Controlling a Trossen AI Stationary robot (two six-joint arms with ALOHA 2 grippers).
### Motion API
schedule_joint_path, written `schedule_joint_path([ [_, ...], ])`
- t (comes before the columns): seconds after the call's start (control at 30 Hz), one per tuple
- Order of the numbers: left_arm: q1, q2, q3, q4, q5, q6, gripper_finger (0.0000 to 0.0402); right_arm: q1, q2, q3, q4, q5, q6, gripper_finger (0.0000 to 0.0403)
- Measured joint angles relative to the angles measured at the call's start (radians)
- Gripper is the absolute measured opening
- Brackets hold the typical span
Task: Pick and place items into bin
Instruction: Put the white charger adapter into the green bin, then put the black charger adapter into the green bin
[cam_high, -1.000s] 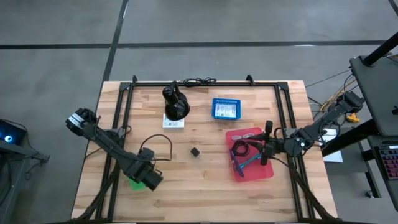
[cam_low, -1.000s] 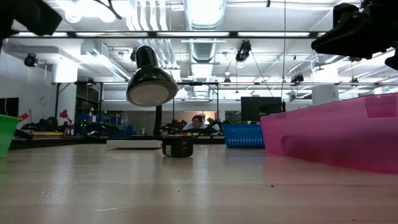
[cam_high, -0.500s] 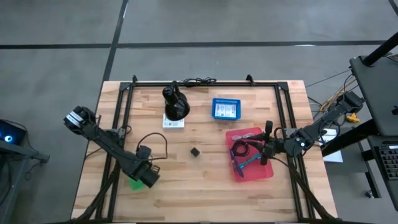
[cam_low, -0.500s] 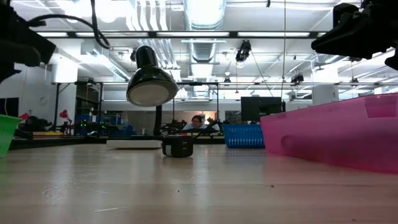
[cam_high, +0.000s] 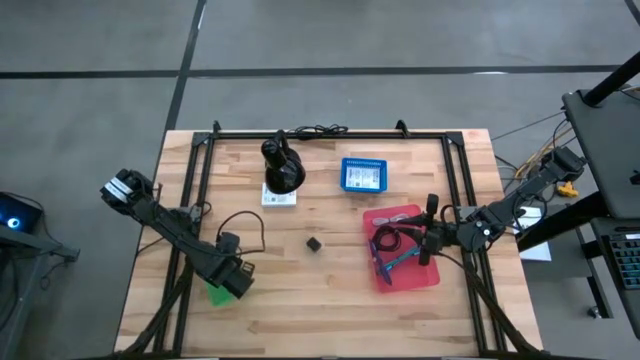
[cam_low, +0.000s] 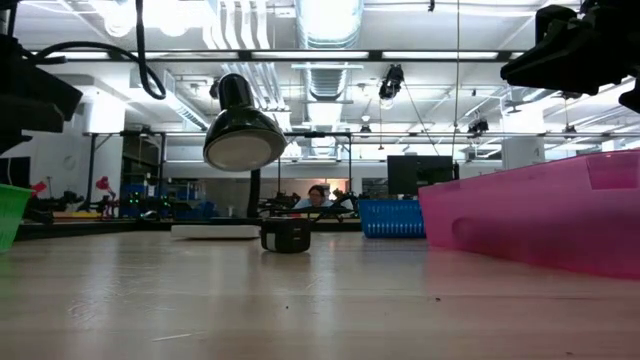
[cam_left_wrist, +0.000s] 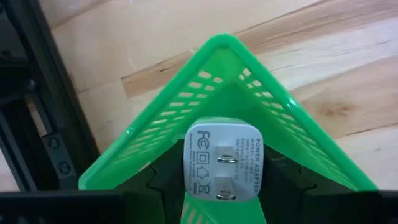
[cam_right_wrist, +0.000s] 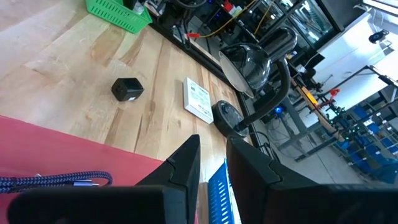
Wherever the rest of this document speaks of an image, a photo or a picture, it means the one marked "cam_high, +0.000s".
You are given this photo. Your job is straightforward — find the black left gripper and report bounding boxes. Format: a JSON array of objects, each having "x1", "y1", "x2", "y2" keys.
[{"x1": 203, "y1": 231, "x2": 256, "y2": 300}]

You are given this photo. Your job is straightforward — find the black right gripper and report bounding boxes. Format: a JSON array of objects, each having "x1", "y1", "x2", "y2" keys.
[{"x1": 394, "y1": 193, "x2": 474, "y2": 267}]

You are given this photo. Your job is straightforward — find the white braided cable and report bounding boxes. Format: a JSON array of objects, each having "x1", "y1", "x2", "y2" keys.
[{"x1": 372, "y1": 213, "x2": 411, "y2": 227}]

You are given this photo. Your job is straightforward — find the teal braided cable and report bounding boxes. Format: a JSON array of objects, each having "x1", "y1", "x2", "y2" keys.
[{"x1": 382, "y1": 247, "x2": 421, "y2": 271}]

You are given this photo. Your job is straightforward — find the purple braided cable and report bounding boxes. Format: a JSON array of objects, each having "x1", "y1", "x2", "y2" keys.
[{"x1": 368, "y1": 238, "x2": 394, "y2": 286}]

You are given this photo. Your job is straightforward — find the red plastic bin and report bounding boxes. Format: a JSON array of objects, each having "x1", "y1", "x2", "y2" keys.
[{"x1": 362, "y1": 203, "x2": 442, "y2": 294}]

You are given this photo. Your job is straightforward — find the green plastic basket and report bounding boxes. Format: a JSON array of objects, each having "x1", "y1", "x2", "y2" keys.
[{"x1": 205, "y1": 282, "x2": 236, "y2": 308}]

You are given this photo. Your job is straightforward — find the blue plastic basket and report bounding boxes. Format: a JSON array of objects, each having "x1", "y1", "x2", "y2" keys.
[{"x1": 340, "y1": 156, "x2": 390, "y2": 194}]

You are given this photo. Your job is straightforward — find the white paper sheet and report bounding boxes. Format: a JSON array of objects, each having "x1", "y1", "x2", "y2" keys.
[{"x1": 514, "y1": 204, "x2": 553, "y2": 263}]

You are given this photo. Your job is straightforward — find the grey metal stand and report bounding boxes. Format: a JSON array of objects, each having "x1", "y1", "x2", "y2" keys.
[{"x1": 0, "y1": 224, "x2": 81, "y2": 360}]

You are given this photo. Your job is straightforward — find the grey desk top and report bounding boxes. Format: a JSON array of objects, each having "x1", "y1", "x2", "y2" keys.
[{"x1": 562, "y1": 87, "x2": 640, "y2": 221}]

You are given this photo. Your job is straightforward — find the black keyboard desk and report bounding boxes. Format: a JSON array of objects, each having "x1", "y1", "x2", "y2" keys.
[{"x1": 589, "y1": 217, "x2": 640, "y2": 341}]

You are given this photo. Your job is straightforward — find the backlit keyboard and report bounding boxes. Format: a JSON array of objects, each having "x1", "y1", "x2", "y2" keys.
[{"x1": 607, "y1": 232, "x2": 640, "y2": 291}]

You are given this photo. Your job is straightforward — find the computer with blue light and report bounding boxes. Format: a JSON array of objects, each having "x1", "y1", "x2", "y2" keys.
[{"x1": 0, "y1": 191, "x2": 44, "y2": 234}]

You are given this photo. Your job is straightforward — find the black pole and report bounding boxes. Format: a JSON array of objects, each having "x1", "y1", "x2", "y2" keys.
[{"x1": 582, "y1": 49, "x2": 640, "y2": 109}]

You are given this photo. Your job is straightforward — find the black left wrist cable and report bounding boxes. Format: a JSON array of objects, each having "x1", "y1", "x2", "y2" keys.
[{"x1": 215, "y1": 209, "x2": 267, "y2": 256}]

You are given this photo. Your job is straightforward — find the black aluminium frame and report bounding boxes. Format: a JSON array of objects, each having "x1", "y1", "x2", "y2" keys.
[{"x1": 114, "y1": 119, "x2": 551, "y2": 360}]

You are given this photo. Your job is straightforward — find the black lamp cord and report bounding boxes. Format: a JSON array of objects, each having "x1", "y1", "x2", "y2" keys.
[{"x1": 287, "y1": 123, "x2": 350, "y2": 141}]

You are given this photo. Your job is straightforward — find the yellow cables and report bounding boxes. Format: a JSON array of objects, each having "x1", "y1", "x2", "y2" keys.
[{"x1": 514, "y1": 127, "x2": 580, "y2": 199}]

